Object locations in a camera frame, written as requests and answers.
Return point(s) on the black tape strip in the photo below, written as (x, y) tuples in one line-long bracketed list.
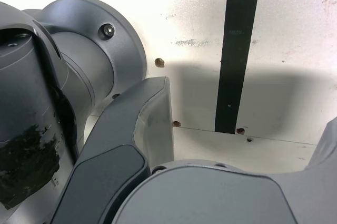
[(237, 50)]

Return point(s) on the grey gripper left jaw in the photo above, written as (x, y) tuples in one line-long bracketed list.
[(110, 139)]

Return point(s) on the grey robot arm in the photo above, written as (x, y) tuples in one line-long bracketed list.
[(79, 50)]

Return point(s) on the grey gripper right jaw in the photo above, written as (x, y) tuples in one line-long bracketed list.
[(210, 197)]

